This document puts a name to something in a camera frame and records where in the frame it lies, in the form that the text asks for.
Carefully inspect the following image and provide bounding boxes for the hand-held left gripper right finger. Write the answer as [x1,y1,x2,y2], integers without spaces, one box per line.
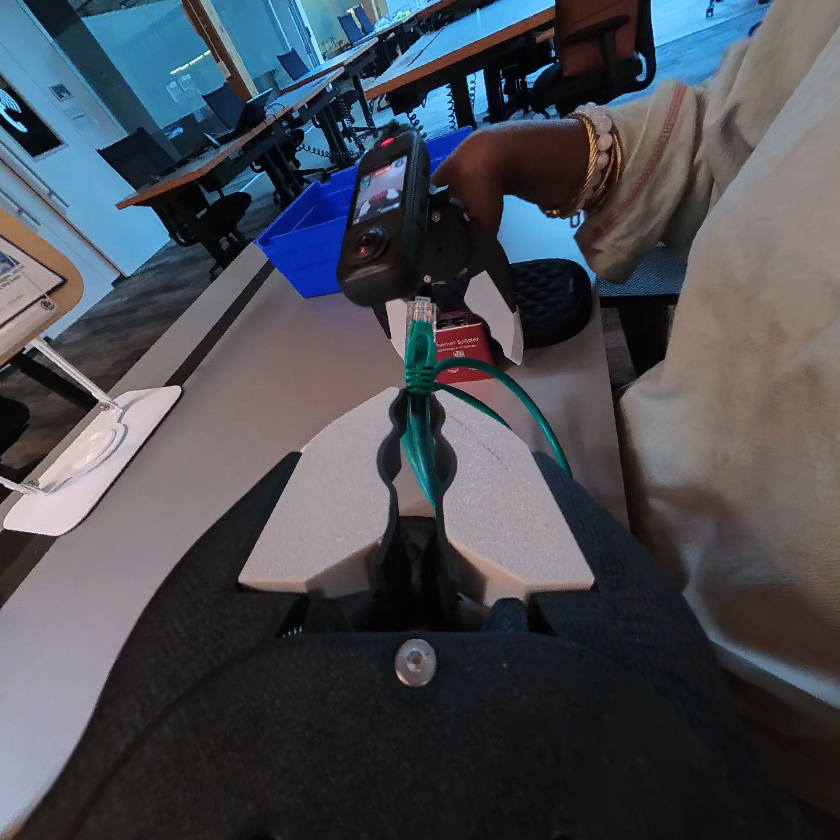
[430,394,596,618]

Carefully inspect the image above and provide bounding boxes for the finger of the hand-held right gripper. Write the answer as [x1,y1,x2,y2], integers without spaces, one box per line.
[382,298,413,361]
[467,269,526,366]

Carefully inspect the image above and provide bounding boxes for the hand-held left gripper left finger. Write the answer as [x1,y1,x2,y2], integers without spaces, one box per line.
[238,387,403,632]

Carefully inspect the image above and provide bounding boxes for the green ethernet cable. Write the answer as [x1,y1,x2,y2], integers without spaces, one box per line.
[402,297,573,519]

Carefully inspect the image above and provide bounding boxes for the red ethernet splitter box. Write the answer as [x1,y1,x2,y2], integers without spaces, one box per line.
[433,311,496,385]

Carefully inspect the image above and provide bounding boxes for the blue plastic bin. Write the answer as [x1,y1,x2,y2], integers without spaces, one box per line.
[255,128,476,299]

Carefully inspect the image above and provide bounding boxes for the long background desk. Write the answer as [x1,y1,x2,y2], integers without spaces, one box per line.
[364,0,559,126]
[117,66,349,277]

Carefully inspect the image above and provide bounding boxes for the person's right hand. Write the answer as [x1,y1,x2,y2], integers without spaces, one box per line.
[430,120,595,231]

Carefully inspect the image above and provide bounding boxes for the black quilted wrist rest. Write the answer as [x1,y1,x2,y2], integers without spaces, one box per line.
[511,258,595,350]

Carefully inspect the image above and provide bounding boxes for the black office chair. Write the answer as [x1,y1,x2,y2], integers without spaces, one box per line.
[200,84,273,132]
[97,126,253,247]

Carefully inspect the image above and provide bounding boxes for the brown-backed office chair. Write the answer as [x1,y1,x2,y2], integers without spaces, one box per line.
[532,0,657,119]

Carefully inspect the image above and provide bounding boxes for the printed instruction sheet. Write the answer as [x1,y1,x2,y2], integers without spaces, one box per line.
[0,233,68,329]

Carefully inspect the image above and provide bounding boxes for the phone icon door window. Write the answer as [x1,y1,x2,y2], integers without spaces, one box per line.
[0,72,64,160]

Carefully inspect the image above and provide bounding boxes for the gold bracelet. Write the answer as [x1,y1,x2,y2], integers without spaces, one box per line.
[541,101,624,221]

